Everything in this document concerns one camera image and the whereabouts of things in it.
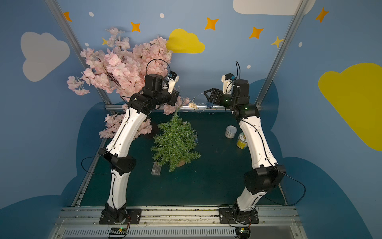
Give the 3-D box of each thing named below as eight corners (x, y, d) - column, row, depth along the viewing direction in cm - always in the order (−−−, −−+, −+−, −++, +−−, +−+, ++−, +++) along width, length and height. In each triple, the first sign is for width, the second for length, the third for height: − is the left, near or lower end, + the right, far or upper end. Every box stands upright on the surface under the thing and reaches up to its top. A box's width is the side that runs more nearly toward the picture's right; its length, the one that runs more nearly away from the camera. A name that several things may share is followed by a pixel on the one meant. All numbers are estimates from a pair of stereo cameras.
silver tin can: (225, 140, 111) (227, 132, 104) (223, 132, 115) (225, 125, 108) (234, 140, 111) (237, 132, 104) (232, 132, 115) (235, 125, 108)
